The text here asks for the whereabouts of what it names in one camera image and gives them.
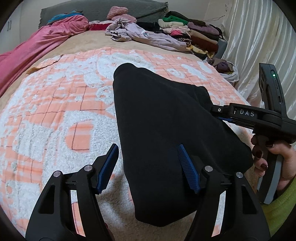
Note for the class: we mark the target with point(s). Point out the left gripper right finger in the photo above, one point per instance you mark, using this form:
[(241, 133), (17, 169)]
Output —
[(227, 208)]

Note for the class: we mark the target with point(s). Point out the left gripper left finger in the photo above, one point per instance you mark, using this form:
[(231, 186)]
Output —
[(52, 217)]

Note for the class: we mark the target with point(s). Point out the black sweater with orange cuffs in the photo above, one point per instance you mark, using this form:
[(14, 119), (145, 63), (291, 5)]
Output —
[(155, 116)]

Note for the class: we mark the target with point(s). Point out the green sleeve forearm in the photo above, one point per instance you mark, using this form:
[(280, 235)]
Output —
[(278, 211)]

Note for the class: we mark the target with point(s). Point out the pile of folded clothes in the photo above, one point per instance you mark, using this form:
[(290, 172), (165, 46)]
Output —
[(202, 39)]

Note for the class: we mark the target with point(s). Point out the right hand dark nails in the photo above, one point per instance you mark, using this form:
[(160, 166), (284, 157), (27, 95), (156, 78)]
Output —
[(260, 144)]

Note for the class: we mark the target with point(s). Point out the floral laundry basket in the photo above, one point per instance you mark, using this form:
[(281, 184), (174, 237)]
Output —
[(226, 69)]

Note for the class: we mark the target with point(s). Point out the white satin curtain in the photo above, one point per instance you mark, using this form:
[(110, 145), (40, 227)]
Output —
[(258, 32)]

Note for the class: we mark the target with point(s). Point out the orange white plaid blanket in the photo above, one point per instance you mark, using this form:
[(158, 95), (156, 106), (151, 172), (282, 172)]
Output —
[(62, 117)]

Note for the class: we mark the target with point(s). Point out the pink velvet duvet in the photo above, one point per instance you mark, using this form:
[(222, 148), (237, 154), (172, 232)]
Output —
[(47, 38)]

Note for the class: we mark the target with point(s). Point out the grey headboard cover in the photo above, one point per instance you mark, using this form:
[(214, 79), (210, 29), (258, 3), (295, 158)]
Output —
[(144, 11)]

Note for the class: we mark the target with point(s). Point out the lilac crumpled garment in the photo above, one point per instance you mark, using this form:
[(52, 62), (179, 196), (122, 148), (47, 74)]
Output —
[(124, 30)]

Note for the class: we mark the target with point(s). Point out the beige bed sheet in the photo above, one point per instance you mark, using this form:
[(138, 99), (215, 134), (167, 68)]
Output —
[(91, 40)]

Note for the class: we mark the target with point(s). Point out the white wardrobe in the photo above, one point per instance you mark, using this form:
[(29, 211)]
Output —
[(10, 33)]

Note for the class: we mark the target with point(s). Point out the pink fluffy pillow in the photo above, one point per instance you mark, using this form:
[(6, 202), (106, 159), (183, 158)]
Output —
[(117, 12)]

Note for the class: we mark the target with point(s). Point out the red cloth near pillows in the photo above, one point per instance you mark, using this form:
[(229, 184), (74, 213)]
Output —
[(99, 25)]

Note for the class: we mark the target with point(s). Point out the blue garment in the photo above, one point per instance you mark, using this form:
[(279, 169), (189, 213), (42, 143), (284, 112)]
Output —
[(63, 16)]

